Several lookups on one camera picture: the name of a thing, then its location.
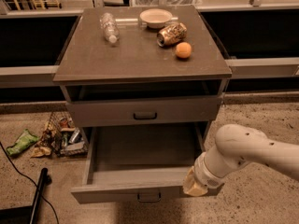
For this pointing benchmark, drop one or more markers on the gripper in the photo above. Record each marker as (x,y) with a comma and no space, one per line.
(206,174)

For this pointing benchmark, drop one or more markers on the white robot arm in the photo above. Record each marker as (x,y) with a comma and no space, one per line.
(235,147)

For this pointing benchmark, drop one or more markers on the grey top drawer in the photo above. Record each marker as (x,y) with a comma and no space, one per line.
(144,111)

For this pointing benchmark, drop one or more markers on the grey drawer cabinet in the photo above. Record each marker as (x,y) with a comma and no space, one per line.
(136,67)

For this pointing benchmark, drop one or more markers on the orange fruit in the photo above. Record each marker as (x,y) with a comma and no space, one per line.
(183,50)

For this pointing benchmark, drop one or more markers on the crushed patterned soda can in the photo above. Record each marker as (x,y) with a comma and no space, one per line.
(171,34)

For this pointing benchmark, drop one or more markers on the crumpled tan wrapper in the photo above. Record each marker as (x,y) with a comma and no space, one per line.
(39,152)

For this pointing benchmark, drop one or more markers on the black stand leg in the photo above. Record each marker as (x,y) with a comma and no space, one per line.
(26,214)

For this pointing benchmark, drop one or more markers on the green chip bag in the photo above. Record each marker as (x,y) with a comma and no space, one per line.
(24,141)

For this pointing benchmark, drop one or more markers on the white bowl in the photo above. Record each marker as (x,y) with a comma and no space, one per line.
(155,18)

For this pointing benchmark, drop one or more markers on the clear plastic water bottle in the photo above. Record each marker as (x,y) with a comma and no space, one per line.
(109,28)

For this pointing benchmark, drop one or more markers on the wire basket of trash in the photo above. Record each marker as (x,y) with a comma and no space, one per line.
(64,137)

